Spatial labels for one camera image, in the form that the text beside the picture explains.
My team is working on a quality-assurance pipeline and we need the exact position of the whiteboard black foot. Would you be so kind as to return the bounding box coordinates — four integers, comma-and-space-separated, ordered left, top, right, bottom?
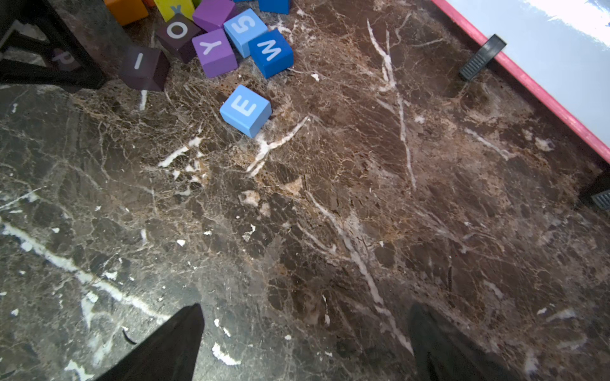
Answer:
459, 34, 507, 81

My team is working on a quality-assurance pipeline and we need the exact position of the yellow block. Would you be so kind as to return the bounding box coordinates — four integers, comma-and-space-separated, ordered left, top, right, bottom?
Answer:
154, 0, 195, 22

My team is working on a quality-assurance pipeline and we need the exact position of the light blue 5 block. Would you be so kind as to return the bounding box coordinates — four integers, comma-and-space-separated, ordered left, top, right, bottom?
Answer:
223, 9, 268, 58

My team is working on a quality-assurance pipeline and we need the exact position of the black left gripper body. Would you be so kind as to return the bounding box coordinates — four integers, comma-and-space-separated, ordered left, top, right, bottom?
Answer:
1, 1, 107, 90

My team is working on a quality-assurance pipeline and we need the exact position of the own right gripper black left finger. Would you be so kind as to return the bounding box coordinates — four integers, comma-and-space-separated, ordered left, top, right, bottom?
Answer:
99, 303, 205, 381

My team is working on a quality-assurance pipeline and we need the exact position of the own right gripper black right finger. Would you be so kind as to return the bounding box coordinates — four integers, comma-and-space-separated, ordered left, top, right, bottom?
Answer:
408, 303, 519, 380

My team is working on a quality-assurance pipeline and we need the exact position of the dark purple I block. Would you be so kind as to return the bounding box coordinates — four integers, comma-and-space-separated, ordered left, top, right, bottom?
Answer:
119, 45, 170, 91

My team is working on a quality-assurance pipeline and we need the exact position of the light blue E block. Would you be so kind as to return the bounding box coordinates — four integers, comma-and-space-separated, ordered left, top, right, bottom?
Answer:
220, 85, 272, 138

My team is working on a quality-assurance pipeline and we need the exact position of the orange block near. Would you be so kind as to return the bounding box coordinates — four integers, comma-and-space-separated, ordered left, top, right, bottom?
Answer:
104, 0, 149, 26

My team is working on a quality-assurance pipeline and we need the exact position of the pink framed PEAR whiteboard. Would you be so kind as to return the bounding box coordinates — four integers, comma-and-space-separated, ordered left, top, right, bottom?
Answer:
434, 0, 609, 160

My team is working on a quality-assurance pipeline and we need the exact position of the blue W block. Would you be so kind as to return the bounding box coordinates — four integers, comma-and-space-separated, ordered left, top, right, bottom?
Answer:
249, 30, 295, 79

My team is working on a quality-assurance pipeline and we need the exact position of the dark purple O block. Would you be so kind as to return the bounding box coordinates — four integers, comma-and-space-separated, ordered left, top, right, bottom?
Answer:
155, 14, 204, 64

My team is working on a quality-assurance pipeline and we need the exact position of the purple Y block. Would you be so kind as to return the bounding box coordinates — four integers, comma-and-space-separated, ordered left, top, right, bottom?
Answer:
192, 29, 238, 78

